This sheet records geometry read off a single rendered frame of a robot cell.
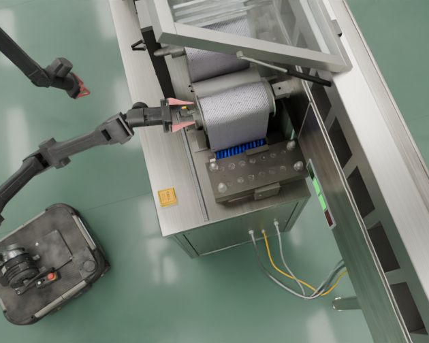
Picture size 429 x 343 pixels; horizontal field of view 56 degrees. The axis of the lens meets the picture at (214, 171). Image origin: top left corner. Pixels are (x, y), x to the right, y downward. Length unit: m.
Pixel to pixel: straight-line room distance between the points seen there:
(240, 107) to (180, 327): 1.56
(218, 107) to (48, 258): 1.54
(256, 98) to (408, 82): 1.93
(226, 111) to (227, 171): 0.30
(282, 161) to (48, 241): 1.53
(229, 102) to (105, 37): 2.12
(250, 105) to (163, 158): 0.55
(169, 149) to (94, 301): 1.25
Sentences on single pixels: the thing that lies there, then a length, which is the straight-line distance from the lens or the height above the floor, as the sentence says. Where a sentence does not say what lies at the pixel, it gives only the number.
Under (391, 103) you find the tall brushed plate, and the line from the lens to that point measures 1.38.
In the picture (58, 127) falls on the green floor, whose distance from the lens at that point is 3.16.
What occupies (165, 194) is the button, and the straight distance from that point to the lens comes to 1.75.
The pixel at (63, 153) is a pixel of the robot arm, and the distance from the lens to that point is 1.50.
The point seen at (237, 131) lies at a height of 1.16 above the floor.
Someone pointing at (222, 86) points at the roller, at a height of 1.23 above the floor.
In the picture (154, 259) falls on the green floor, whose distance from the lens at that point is 2.65.
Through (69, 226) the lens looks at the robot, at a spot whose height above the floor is 0.24.
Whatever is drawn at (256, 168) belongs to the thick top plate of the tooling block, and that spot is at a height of 1.03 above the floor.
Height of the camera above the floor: 2.58
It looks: 70 degrees down
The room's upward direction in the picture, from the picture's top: 11 degrees counter-clockwise
